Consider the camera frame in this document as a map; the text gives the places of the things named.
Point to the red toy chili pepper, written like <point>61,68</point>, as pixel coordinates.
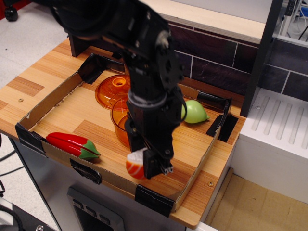
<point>76,145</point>

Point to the cardboard fence with black tape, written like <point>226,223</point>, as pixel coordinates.
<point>80,124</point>

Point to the orange transparent pot lid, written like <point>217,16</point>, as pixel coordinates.
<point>112,89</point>

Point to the green toy pear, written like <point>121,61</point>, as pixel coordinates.
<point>194,112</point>

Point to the black caster wheel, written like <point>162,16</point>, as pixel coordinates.
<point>11,14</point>

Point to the white toy sink drainer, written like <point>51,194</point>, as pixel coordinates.
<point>272,148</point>

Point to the toy oven control panel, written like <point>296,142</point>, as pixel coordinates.
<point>91,215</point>

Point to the salmon sushi toy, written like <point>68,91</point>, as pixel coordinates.
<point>134,164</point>

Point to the orange transparent pot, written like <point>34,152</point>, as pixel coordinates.
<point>119,116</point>

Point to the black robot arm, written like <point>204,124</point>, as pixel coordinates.
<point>155,100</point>

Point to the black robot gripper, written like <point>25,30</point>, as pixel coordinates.
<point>150,125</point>

